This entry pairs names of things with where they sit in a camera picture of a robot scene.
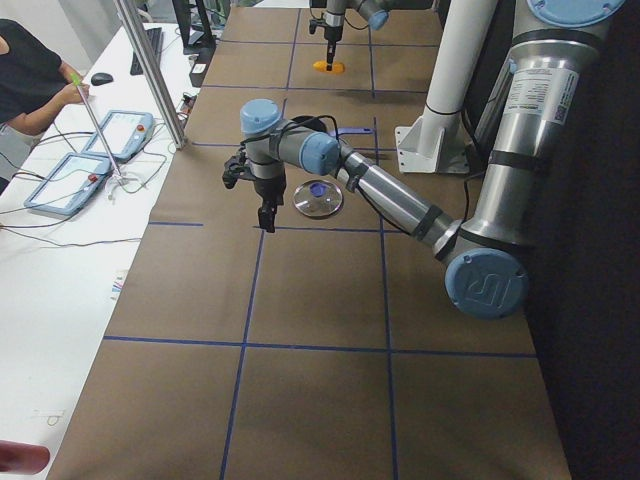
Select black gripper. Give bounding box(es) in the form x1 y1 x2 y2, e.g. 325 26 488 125
254 175 286 233
325 26 341 63

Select yellow toy corn cob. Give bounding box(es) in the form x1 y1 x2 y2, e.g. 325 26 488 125
312 60 346 74

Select glass lid with blue knob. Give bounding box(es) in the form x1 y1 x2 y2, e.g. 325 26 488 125
292 180 344 220

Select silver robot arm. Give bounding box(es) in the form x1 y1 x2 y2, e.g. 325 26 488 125
222 1 626 319
308 0 433 73

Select far teach pendant tablet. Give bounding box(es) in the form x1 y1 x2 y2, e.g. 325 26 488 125
100 110 155 163

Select teach pendant tablet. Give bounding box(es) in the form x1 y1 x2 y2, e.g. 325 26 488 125
100 110 155 163
24 153 112 217

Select black keyboard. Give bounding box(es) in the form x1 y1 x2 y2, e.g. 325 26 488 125
129 26 165 77

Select near teach pendant tablet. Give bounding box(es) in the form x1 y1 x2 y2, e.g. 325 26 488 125
24 153 112 217

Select black computer mouse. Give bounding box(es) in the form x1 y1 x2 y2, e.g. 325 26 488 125
90 72 114 86

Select metal rod with green tip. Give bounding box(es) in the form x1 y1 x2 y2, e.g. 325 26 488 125
70 73 142 202

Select person in black shirt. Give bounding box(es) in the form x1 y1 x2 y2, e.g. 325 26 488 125
0 18 91 194

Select red cylinder object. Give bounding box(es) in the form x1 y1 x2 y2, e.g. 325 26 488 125
0 440 51 475

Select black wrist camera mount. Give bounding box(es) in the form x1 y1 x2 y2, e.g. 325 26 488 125
222 155 255 190

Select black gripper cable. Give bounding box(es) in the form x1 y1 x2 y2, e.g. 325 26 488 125
238 114 341 166

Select blue saucepan with handle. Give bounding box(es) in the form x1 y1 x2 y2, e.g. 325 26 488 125
291 115 375 146

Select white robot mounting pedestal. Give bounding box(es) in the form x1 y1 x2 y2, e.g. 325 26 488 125
395 0 497 174

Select aluminium frame post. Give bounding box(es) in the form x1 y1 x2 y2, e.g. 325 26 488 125
114 0 186 150

